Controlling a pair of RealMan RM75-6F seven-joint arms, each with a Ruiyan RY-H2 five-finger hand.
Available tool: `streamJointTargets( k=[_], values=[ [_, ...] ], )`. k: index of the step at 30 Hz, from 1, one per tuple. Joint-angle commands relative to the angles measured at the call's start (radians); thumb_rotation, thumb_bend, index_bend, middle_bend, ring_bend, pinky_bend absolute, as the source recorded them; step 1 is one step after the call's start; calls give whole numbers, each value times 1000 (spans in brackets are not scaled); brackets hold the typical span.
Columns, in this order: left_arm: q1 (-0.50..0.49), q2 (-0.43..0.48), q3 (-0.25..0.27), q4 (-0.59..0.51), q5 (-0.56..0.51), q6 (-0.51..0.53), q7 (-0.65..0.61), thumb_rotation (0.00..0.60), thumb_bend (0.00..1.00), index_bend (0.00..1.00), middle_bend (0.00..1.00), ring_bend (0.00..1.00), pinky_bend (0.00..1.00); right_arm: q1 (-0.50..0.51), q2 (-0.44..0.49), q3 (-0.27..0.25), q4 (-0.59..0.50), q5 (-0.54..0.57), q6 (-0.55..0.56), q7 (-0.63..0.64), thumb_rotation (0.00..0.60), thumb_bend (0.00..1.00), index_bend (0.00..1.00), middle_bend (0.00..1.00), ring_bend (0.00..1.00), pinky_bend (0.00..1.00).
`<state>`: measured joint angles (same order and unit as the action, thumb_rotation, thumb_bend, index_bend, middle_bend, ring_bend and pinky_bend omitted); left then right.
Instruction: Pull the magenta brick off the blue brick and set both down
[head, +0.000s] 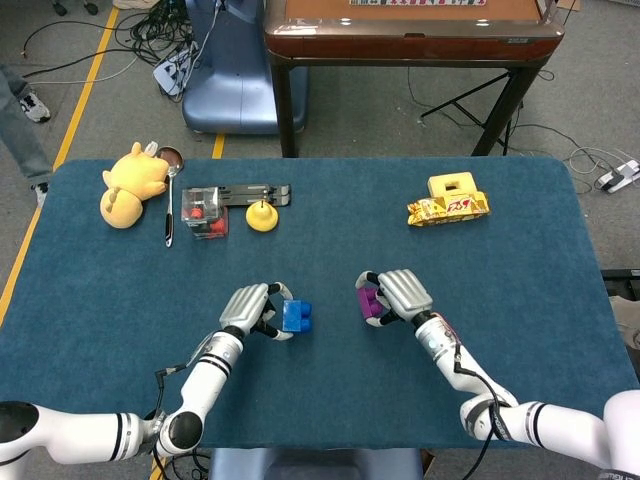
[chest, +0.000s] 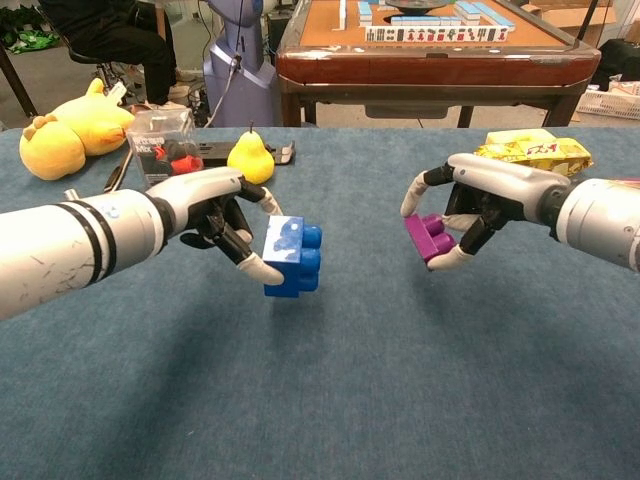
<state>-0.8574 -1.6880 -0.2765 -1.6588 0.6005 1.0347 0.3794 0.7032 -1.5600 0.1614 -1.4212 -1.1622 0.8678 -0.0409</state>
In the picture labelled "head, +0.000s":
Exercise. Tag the clear plastic box, red contents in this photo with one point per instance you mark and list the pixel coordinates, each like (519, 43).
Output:
(202, 210)

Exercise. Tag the brown mahjong table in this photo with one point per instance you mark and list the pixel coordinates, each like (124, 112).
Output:
(400, 45)

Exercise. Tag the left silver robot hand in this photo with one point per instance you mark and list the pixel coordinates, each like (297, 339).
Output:
(245, 307)

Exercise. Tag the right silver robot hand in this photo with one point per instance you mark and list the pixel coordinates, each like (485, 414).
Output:
(405, 292)

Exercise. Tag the yellow plush toy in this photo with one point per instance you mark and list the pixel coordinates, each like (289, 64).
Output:
(130, 190)

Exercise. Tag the blue grey robot torso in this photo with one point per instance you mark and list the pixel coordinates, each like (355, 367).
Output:
(310, 465)

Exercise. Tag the blue felt table cover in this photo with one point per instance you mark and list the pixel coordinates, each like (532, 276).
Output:
(400, 240)

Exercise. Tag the pale yellow block with hole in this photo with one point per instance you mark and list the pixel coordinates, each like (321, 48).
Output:
(440, 186)

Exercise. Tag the yellow toy pear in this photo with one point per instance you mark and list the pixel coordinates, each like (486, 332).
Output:
(261, 217)

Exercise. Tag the white faced mahjong tile row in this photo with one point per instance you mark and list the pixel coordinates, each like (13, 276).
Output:
(415, 2)

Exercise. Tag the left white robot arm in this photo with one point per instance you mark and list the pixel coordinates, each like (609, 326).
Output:
(205, 380)

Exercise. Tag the blue building block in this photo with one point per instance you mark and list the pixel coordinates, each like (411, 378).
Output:
(295, 317)

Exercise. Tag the person's legs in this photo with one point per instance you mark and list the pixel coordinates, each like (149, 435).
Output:
(20, 145)

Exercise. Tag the black equipment frame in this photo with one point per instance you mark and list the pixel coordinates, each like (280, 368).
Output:
(622, 274)

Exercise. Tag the blue purple robot base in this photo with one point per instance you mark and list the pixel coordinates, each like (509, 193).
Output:
(235, 85)

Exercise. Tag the white power strip with plugs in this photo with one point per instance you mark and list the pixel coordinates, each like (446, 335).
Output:
(617, 177)

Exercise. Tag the yellow snack packet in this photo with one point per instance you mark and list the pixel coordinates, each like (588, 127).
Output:
(450, 210)

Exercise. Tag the purple building block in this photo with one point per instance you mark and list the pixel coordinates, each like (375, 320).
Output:
(369, 302)

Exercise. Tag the beige paper bag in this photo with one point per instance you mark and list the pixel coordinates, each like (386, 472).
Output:
(627, 320)

